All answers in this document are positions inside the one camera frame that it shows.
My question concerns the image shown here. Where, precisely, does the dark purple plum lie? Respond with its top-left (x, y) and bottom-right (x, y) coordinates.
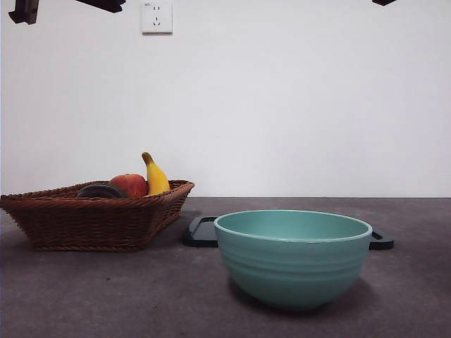
top-left (76, 182), bottom-right (124, 199)

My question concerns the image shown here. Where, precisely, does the teal ribbed bowl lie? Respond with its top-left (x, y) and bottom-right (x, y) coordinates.
top-left (214, 209), bottom-right (373, 311)

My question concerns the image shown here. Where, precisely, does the red apple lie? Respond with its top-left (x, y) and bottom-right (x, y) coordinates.
top-left (109, 173), bottom-right (149, 199)

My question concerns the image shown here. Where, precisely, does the yellow banana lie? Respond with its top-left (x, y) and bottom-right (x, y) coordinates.
top-left (141, 151), bottom-right (171, 196)

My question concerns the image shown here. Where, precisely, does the brown wicker basket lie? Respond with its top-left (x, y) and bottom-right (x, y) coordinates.
top-left (0, 180), bottom-right (195, 253)

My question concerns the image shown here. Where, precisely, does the black rectangular tray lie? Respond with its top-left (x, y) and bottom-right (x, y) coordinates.
top-left (182, 215), bottom-right (395, 250)

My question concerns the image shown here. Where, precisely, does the white wall socket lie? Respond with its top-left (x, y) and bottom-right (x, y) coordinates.
top-left (142, 1), bottom-right (173, 35)

